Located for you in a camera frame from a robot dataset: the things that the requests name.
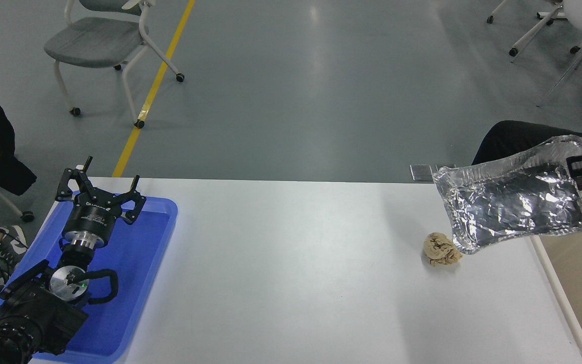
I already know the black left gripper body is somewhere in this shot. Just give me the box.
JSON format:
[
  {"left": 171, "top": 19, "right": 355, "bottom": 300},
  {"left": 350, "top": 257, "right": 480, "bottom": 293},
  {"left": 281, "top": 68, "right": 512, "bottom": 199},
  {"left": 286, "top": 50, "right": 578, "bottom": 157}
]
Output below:
[{"left": 64, "top": 194, "right": 123, "bottom": 240}]

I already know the silver foil tray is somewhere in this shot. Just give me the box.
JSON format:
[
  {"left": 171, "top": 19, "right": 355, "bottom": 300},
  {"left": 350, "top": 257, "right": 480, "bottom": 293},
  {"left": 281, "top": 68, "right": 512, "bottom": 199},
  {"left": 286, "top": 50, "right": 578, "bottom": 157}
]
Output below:
[{"left": 432, "top": 135, "right": 582, "bottom": 255}]

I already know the metal floor socket plate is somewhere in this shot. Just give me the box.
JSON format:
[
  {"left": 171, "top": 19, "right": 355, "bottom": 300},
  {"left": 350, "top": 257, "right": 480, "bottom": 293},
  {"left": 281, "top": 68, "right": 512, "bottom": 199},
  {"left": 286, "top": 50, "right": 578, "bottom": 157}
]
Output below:
[{"left": 410, "top": 164, "right": 439, "bottom": 181}]

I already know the blue plastic tray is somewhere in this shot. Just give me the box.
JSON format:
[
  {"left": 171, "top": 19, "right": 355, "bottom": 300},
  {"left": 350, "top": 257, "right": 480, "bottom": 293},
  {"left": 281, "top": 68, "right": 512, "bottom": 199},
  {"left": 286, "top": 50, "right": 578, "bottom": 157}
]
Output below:
[{"left": 0, "top": 196, "right": 178, "bottom": 364}]

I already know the person's shoe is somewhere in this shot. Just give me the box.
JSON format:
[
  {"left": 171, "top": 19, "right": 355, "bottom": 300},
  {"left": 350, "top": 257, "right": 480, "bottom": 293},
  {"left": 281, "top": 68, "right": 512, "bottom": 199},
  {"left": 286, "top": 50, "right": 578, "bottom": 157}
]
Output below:
[{"left": 0, "top": 225, "right": 29, "bottom": 271}]

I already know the white chair on castors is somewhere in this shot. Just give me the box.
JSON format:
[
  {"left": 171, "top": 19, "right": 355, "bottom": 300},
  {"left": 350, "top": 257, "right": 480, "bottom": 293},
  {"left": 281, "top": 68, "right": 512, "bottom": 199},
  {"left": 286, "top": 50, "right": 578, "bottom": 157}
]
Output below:
[{"left": 486, "top": 0, "right": 582, "bottom": 108}]

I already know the crumpled tan paper ball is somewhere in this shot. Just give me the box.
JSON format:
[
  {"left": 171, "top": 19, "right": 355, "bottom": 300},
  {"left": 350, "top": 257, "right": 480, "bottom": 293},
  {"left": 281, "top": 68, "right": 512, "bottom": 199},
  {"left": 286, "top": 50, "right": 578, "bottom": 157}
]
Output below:
[{"left": 423, "top": 233, "right": 463, "bottom": 267}]

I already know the grey chair with white frame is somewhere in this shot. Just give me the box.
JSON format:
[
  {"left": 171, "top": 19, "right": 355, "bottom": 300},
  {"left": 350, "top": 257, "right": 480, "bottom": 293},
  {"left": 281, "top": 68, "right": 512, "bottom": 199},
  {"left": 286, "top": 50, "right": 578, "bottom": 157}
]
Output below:
[{"left": 43, "top": 0, "right": 185, "bottom": 129}]

